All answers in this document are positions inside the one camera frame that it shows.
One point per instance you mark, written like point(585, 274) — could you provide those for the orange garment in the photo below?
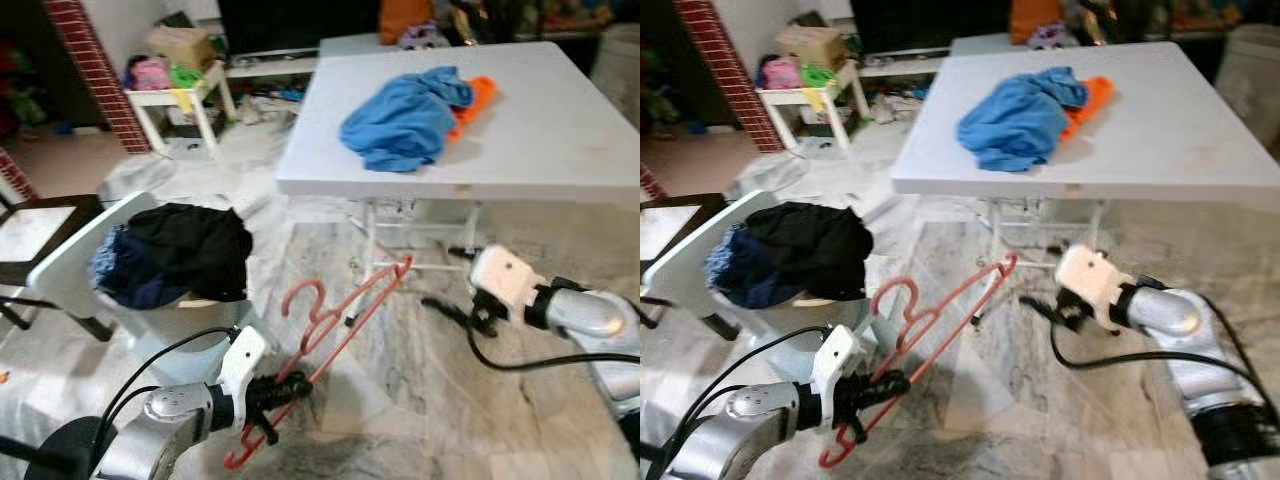
point(1095, 100)
point(478, 100)

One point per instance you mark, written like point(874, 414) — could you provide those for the grey lidded hamper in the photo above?
point(70, 260)
point(690, 260)

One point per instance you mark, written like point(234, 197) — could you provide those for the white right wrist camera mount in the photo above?
point(505, 275)
point(1092, 278)

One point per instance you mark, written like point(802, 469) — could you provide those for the green bag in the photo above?
point(185, 75)
point(816, 75)

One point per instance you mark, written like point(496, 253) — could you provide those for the small white side table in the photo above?
point(150, 96)
point(780, 96)

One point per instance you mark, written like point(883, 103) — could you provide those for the black shirt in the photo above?
point(195, 250)
point(812, 250)

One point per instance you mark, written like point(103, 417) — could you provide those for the black television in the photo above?
point(930, 25)
point(300, 25)

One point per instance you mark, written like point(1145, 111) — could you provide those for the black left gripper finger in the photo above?
point(296, 380)
point(891, 395)
point(894, 378)
point(293, 397)

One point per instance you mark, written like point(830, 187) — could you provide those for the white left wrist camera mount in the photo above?
point(245, 360)
point(838, 358)

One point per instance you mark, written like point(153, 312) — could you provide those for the cardboard box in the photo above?
point(180, 45)
point(810, 45)

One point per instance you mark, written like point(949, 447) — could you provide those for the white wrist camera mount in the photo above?
point(245, 360)
point(1092, 278)
point(505, 275)
point(838, 358)

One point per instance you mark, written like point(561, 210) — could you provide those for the orange bag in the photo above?
point(1035, 20)
point(405, 20)

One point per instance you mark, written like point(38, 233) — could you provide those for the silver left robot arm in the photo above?
point(760, 415)
point(170, 420)

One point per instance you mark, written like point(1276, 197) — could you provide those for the purple toy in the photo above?
point(1048, 36)
point(418, 36)

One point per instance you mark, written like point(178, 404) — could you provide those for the pink bag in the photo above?
point(148, 73)
point(778, 73)

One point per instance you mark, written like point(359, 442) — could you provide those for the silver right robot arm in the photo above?
point(590, 315)
point(1190, 330)

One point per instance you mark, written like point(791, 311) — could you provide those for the red brick pillar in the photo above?
point(725, 70)
point(95, 70)

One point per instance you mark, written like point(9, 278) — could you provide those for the blue shirt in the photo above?
point(400, 125)
point(1015, 125)

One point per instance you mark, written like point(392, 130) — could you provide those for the white folding table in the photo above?
point(1170, 120)
point(550, 120)

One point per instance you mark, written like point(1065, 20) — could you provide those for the dark blue garment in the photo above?
point(740, 270)
point(125, 270)

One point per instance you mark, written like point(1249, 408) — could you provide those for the dark framed stool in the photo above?
point(665, 225)
point(40, 230)

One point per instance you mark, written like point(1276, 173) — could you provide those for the pink plastic hanger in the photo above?
point(990, 291)
point(385, 295)

